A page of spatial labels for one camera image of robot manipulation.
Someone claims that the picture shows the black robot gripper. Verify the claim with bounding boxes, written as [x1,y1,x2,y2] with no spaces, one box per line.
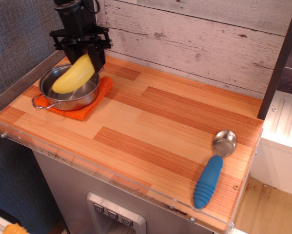
[50,4,112,73]

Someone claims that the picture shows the yellow plastic banana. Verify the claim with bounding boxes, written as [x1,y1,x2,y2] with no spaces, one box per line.
[52,54,95,94]

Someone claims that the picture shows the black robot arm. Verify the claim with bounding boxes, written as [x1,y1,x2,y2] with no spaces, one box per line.
[50,0,112,72]

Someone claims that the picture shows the stainless steel pot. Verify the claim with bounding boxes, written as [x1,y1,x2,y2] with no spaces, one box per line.
[32,64,101,111]

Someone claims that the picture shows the orange cloth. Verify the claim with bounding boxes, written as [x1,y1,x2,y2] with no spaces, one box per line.
[33,76,114,121]

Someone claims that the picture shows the silver toy fridge cabinet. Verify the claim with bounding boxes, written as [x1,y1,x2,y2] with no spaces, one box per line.
[33,151,210,234]

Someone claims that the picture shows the grey dispenser button panel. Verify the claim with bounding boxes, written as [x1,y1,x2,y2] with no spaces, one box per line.
[87,192,147,234]

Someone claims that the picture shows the orange object bottom left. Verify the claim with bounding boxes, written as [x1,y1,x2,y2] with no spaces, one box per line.
[2,224,28,234]

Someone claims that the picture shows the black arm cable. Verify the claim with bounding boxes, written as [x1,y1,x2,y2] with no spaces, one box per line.
[86,0,100,14]

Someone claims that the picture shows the blue handled metal spoon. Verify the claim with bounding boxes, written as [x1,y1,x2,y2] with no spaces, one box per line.
[193,130,236,209]

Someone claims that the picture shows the dark right post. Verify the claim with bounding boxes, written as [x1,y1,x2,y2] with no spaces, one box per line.
[257,0,292,120]

